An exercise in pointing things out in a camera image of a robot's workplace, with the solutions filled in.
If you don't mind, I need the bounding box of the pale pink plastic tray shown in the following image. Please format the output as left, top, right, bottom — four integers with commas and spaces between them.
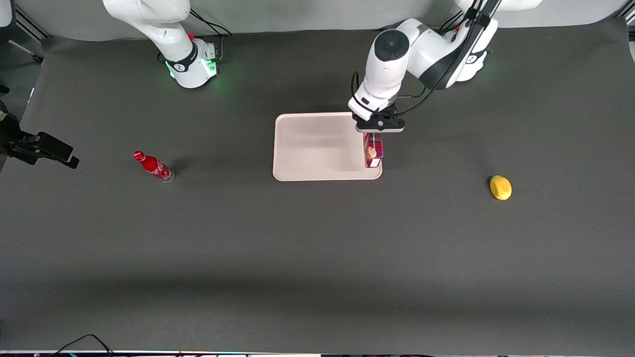
272, 112, 383, 182

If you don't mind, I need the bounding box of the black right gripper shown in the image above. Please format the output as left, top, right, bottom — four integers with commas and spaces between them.
0, 101, 80, 169

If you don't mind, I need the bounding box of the black left arm wrist cable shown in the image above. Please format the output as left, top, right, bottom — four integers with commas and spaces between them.
351, 0, 502, 116

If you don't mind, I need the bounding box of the dark grey table mat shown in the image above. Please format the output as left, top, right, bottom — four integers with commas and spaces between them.
0, 17, 635, 354

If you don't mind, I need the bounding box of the yellow lemon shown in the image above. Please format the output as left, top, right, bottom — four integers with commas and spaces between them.
490, 175, 512, 201

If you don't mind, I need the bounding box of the red cola bottle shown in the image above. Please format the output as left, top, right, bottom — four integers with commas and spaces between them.
132, 151, 175, 183

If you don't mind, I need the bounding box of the black right base cable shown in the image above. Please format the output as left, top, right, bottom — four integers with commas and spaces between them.
190, 9, 234, 62

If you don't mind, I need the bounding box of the thin grey rod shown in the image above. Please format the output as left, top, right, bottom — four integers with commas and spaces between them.
7, 40, 44, 64

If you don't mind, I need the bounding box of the black cable at table edge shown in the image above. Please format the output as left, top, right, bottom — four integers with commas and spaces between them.
50, 334, 116, 357

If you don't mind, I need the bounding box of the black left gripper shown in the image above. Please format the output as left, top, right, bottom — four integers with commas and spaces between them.
353, 106, 398, 125

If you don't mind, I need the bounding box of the red cookie box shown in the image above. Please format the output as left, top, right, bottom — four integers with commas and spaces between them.
363, 132, 384, 169

